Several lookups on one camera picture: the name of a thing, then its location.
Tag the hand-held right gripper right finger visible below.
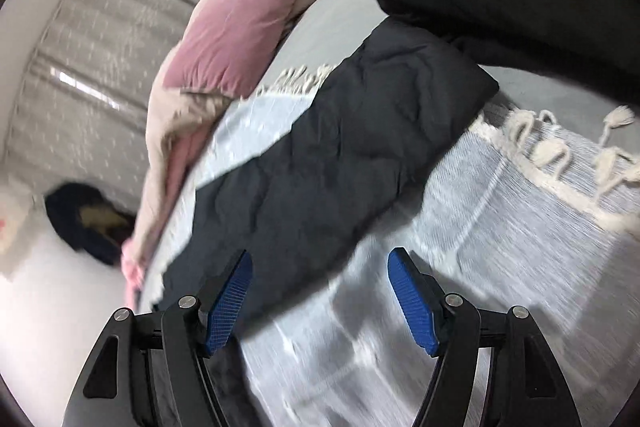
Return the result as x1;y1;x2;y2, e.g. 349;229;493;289
387;247;583;427

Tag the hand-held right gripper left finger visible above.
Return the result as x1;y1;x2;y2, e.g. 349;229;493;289
61;249;253;427

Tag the black quilted down jacket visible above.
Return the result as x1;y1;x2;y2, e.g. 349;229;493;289
150;17;501;427

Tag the grey checked tasselled blanket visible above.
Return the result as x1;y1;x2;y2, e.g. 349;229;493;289
145;64;640;427

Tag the dark blue cloth heap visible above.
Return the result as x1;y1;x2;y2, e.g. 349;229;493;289
44;182;139;267

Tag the beige quilt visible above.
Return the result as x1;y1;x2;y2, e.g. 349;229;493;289
121;82;242;305

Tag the grey star-print curtain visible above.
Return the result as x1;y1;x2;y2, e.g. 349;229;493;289
7;0;201;212

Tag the pink pillow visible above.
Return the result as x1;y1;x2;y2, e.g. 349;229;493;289
164;0;337;96

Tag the grey bed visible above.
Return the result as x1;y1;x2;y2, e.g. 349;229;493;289
135;0;640;427

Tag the black folded clothing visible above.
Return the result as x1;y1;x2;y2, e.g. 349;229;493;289
369;0;640;88

